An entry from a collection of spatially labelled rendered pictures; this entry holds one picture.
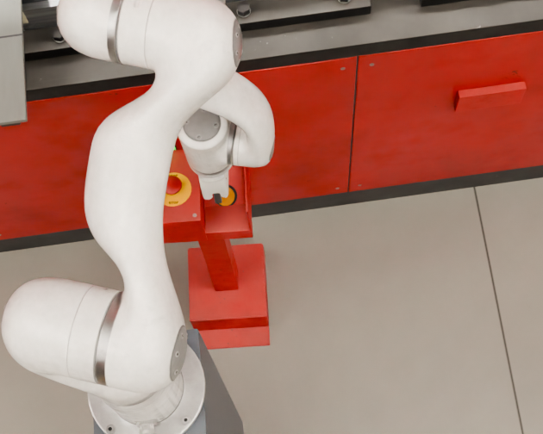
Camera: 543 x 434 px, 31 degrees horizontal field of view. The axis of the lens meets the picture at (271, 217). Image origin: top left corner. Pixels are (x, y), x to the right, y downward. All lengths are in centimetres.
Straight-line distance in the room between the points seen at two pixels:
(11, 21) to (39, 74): 13
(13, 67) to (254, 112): 54
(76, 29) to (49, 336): 37
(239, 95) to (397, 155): 102
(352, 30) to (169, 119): 86
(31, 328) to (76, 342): 6
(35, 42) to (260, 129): 63
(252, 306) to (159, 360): 135
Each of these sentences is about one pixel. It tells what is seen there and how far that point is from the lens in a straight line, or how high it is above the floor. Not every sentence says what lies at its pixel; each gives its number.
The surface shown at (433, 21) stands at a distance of 200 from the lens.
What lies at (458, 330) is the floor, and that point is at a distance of 267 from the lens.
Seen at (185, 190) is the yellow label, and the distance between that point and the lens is 194.
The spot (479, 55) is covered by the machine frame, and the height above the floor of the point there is 76.
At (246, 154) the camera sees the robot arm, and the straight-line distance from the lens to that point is 160.
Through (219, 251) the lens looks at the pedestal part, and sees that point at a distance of 226.
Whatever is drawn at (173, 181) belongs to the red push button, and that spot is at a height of 81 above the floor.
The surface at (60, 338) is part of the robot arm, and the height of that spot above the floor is 142.
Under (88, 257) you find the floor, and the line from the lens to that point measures 277.
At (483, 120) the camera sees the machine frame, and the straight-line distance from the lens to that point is 239.
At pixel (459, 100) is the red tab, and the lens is 222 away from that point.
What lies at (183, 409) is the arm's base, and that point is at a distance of 159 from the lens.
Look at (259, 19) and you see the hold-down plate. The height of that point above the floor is 91.
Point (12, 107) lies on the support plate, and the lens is 184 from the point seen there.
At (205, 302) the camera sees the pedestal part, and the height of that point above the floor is 12.
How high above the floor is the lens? 257
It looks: 69 degrees down
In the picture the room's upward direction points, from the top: 8 degrees counter-clockwise
